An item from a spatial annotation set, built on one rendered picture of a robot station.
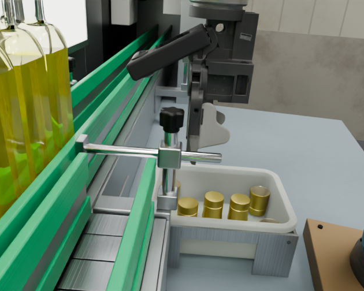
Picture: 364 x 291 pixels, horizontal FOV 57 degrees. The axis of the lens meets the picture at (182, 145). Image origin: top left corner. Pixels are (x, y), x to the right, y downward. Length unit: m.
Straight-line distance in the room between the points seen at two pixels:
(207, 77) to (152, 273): 0.24
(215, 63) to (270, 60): 2.36
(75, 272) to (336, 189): 0.62
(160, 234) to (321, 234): 0.31
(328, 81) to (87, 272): 2.66
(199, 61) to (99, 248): 0.25
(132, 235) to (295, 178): 0.61
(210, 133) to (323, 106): 2.49
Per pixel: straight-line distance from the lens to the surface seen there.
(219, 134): 0.46
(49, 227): 0.30
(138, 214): 0.27
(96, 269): 0.35
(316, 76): 2.85
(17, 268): 0.26
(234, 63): 0.44
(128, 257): 0.24
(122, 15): 1.34
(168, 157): 0.38
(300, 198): 0.75
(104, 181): 0.49
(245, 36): 0.45
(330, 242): 0.60
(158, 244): 0.38
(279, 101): 2.87
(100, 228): 0.40
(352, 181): 0.88
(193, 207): 0.55
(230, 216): 0.60
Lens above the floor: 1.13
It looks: 25 degrees down
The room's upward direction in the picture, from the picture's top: 4 degrees clockwise
